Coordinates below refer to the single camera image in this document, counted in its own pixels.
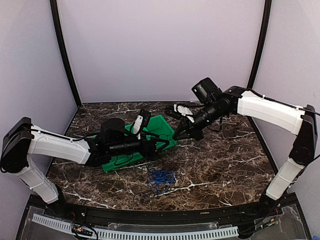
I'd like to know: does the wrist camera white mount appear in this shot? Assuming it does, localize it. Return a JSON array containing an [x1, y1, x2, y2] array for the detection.
[[164, 103, 195, 124], [129, 109, 151, 140]]

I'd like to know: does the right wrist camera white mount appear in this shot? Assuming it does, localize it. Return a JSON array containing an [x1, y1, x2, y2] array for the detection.
[[164, 103, 195, 124]]

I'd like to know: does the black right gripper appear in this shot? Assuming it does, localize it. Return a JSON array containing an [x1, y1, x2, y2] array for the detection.
[[172, 100, 226, 141]]

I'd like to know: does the black cable on table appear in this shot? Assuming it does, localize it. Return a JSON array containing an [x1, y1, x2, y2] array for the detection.
[[132, 184, 161, 204]]

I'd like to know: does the white slotted cable duct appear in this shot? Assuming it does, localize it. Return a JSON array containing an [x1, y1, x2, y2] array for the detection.
[[32, 213, 239, 240]]

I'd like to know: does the blue tangled cable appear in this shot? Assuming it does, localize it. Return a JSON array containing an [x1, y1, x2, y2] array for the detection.
[[144, 166, 176, 198]]

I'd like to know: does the black frame post left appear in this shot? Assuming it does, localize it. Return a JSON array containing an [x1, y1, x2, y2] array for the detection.
[[49, 0, 82, 108]]

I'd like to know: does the black frame post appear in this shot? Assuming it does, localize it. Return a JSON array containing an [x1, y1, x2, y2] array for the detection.
[[247, 0, 272, 89], [49, 0, 82, 108]]

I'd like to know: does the green plastic three-compartment bin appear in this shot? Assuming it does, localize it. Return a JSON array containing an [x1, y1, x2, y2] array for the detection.
[[101, 115, 178, 173]]

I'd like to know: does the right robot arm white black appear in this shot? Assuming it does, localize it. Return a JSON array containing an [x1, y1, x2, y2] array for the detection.
[[165, 77, 318, 217]]

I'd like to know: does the black front rail base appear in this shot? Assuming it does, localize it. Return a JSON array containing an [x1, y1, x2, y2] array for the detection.
[[16, 193, 312, 240]]

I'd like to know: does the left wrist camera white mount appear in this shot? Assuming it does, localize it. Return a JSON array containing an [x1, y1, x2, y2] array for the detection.
[[129, 109, 151, 140]]

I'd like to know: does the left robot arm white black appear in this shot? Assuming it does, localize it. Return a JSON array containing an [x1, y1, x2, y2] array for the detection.
[[0, 116, 170, 218]]

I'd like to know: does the black frame post right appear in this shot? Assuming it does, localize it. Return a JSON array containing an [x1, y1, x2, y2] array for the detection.
[[247, 0, 272, 89]]

